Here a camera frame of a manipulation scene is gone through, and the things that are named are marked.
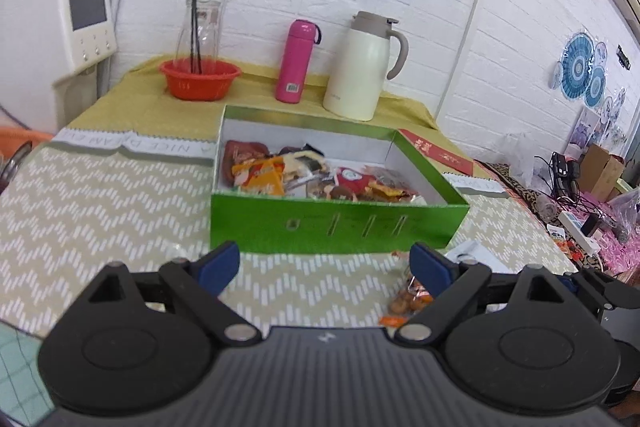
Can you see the leopard print cloth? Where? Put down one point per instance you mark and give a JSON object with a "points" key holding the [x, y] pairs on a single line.
{"points": [[520, 197]]}

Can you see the pink thermos bottle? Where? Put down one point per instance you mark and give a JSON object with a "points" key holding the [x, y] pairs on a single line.
{"points": [[295, 62]]}

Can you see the yellow tablecloth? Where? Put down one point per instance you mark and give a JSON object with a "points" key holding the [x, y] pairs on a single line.
{"points": [[150, 107]]}

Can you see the white plastic bag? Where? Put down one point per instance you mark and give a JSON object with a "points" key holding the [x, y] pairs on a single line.
{"points": [[517, 157]]}

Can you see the red plastic basin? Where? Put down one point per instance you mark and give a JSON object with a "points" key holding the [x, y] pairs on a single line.
{"points": [[200, 82]]}

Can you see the white power strip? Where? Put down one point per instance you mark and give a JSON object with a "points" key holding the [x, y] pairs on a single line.
{"points": [[577, 232]]}

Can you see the white paper sheet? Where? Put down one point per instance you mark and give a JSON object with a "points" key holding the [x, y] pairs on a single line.
{"points": [[472, 254]]}

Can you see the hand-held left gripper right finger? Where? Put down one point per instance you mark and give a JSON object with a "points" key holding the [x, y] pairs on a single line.
{"points": [[434, 269]]}

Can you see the black sticks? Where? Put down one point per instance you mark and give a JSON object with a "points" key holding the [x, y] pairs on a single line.
{"points": [[196, 32]]}

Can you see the green cardboard box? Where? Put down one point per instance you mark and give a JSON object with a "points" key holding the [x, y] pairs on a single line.
{"points": [[325, 222]]}

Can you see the white appliance with screen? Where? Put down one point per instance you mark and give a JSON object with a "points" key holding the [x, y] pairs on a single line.
{"points": [[60, 37]]}

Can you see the clear glass carafe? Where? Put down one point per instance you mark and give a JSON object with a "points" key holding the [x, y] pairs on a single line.
{"points": [[197, 32]]}

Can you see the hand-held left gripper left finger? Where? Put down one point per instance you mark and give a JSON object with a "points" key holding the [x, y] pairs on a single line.
{"points": [[217, 268]]}

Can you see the pink cloth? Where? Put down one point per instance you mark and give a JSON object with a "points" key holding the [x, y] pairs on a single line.
{"points": [[617, 237]]}

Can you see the clear packet orange nuts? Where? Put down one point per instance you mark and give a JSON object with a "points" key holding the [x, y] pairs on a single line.
{"points": [[407, 302]]}

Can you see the black wall hook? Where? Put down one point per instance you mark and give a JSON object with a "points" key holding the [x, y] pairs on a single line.
{"points": [[623, 57]]}

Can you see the cream thermal jug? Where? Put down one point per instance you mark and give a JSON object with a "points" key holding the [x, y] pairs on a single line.
{"points": [[357, 72]]}

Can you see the brown cardboard box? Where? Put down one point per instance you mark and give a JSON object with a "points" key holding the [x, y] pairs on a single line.
{"points": [[602, 172]]}

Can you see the orange cloth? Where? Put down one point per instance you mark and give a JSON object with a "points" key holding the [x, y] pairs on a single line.
{"points": [[25, 139]]}

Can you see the dark red snack pouch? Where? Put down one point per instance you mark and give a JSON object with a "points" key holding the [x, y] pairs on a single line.
{"points": [[240, 157]]}

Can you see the wall pictures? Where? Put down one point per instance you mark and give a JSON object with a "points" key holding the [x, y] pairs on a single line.
{"points": [[597, 122]]}

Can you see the beige zigzag tablecloth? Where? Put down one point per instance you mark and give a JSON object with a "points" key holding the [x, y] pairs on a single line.
{"points": [[100, 217]]}

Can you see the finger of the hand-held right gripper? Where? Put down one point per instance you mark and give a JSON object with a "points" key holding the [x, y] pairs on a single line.
{"points": [[607, 288]]}

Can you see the blue patterned wall plates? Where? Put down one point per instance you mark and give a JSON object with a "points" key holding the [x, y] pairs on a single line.
{"points": [[580, 69]]}

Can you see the red flat box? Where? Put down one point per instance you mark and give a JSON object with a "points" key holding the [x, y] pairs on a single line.
{"points": [[440, 154]]}

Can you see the clear packet beige biscuit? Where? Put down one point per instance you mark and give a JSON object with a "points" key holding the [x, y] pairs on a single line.
{"points": [[300, 167]]}

